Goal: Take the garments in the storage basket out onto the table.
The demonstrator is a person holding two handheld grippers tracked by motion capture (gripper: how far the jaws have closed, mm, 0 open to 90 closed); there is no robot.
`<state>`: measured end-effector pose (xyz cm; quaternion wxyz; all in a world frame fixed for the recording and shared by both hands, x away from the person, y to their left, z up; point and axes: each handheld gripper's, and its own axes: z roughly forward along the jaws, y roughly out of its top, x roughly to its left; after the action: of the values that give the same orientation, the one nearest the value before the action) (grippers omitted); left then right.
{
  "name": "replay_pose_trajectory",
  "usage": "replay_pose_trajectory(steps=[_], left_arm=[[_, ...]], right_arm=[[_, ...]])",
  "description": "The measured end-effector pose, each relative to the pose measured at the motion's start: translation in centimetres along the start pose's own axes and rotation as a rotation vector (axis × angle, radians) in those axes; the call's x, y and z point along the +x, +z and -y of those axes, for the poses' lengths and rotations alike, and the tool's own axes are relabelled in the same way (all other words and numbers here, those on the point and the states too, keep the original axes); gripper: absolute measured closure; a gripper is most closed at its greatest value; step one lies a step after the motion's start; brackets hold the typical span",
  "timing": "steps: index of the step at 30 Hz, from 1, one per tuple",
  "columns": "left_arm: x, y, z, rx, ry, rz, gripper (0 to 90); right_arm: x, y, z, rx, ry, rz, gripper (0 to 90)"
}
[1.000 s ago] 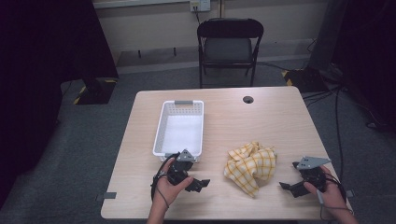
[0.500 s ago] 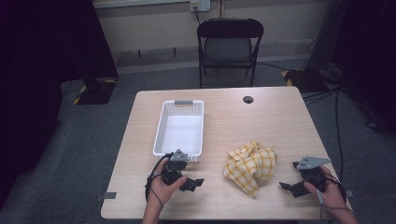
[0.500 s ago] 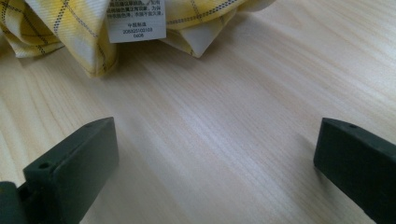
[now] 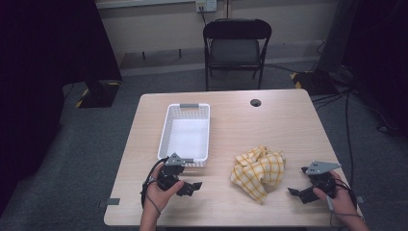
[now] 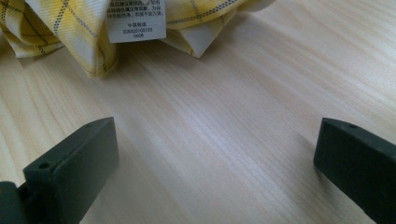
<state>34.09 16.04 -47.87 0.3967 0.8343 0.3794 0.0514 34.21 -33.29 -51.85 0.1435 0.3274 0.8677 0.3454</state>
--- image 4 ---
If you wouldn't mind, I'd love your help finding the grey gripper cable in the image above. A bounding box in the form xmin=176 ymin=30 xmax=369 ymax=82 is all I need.
xmin=324 ymin=194 xmax=366 ymax=229
xmin=144 ymin=180 xmax=162 ymax=217

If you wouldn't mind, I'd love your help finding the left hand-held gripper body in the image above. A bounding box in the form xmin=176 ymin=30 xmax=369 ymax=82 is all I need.
xmin=156 ymin=152 xmax=195 ymax=193

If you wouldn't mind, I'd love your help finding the dark curtain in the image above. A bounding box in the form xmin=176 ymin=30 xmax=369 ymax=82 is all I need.
xmin=0 ymin=0 xmax=123 ymax=217
xmin=340 ymin=0 xmax=408 ymax=138

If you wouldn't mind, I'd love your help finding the black plug with cable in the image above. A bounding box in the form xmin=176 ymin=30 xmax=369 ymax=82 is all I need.
xmin=198 ymin=5 xmax=208 ymax=27

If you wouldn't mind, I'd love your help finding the person's right hand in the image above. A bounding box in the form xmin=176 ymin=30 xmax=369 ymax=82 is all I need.
xmin=312 ymin=169 xmax=358 ymax=223

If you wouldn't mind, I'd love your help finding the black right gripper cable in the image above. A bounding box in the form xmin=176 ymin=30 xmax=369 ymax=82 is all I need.
xmin=333 ymin=178 xmax=359 ymax=210

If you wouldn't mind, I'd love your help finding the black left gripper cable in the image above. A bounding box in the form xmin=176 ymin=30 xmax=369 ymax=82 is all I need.
xmin=140 ymin=156 xmax=170 ymax=210

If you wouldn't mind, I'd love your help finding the grey right gripper cable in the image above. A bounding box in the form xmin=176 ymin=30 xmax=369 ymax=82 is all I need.
xmin=324 ymin=194 xmax=366 ymax=229

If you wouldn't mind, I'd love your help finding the black floor cable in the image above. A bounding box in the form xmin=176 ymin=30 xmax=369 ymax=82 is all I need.
xmin=310 ymin=86 xmax=355 ymax=189

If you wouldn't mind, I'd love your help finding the white plastic basket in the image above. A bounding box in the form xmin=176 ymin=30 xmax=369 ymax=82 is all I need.
xmin=156 ymin=102 xmax=212 ymax=169

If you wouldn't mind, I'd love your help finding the black stand base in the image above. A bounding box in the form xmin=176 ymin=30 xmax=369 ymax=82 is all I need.
xmin=74 ymin=79 xmax=122 ymax=110
xmin=291 ymin=68 xmax=341 ymax=96

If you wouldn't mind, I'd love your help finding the black folding chair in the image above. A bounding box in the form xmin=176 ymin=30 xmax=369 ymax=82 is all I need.
xmin=202 ymin=17 xmax=273 ymax=92

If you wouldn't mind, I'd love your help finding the person's left hand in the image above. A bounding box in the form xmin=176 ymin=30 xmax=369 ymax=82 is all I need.
xmin=141 ymin=164 xmax=186 ymax=219

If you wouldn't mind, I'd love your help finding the yellow checked cloth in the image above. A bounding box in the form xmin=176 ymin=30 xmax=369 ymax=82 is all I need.
xmin=229 ymin=145 xmax=287 ymax=205

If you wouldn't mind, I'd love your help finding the white wall socket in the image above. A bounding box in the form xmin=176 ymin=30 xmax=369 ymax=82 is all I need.
xmin=194 ymin=0 xmax=218 ymax=13

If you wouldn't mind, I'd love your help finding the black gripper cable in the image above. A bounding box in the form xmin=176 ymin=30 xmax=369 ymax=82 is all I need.
xmin=333 ymin=178 xmax=359 ymax=210
xmin=140 ymin=156 xmax=170 ymax=210

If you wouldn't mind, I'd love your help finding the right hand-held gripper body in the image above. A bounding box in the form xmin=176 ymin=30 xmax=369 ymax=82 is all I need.
xmin=300 ymin=160 xmax=343 ymax=199

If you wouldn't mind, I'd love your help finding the grey left gripper cable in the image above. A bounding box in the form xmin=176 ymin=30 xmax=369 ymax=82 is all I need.
xmin=144 ymin=180 xmax=162 ymax=217

